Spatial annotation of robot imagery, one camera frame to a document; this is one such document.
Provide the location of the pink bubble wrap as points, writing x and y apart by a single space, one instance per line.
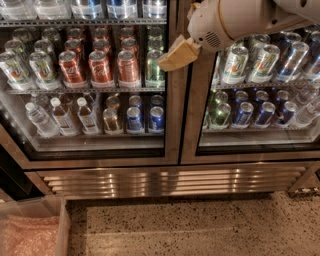
26 236

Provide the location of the left blue can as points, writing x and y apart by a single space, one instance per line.
134 120

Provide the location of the right water bottle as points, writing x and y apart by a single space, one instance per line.
87 116

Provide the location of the fridge 7up can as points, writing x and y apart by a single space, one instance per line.
236 62
263 65

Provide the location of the fridge blue can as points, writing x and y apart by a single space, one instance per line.
243 114
265 112

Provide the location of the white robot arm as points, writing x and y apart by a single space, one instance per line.
272 16

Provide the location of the front left 7up can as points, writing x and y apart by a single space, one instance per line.
19 76

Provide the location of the water bottle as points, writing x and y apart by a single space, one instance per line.
46 127
64 118
87 116

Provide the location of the green soda can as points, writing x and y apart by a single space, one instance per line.
154 76

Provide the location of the middle water bottle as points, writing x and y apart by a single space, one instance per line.
64 118

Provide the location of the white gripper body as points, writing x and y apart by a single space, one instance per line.
210 25

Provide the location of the front middle cola can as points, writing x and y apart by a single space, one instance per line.
101 74

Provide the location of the right fridge green can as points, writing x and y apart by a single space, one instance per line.
220 116

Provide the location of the front right cola can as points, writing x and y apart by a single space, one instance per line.
129 74

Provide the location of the left water bottle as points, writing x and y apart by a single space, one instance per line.
46 127

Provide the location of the glass fridge door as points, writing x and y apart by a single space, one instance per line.
84 26
293 132

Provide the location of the cola can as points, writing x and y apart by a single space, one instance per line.
129 74
101 74
71 67

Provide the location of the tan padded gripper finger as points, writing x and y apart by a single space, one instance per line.
182 52

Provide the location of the gold drink can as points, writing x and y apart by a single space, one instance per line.
112 124

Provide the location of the clear plastic bin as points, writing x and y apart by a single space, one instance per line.
48 206

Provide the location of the steel fridge bottom grille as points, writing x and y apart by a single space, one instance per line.
137 182

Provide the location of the tall silver blue can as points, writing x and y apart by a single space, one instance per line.
291 62

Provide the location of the front left cola can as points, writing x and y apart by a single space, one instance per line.
71 67

